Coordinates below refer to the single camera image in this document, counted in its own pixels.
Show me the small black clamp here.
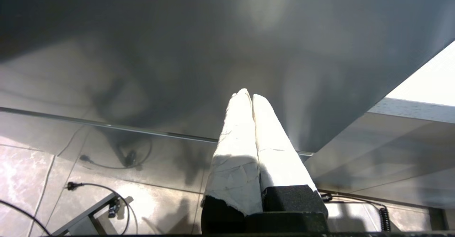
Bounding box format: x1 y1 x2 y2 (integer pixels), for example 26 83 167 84
108 198 121 218

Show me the thin black floor cable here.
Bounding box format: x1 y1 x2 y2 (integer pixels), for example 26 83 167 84
0 199 52 236

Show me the grey metal frame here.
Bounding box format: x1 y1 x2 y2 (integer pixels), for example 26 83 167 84
51 193 134 236

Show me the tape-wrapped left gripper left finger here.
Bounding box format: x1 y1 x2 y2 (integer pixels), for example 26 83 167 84
201 88 264 234

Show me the black floor cable with plug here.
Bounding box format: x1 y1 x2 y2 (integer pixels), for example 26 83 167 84
65 181 138 235

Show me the black coiled cable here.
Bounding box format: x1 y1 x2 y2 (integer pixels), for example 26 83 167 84
319 193 392 232

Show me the grey under-counter cabinet front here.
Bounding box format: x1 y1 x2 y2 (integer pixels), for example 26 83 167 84
304 111 455 210

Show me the tall grey cabinet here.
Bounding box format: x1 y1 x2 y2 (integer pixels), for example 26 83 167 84
0 0 455 195

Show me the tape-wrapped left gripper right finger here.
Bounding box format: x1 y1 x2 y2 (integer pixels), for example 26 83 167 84
252 94 329 213

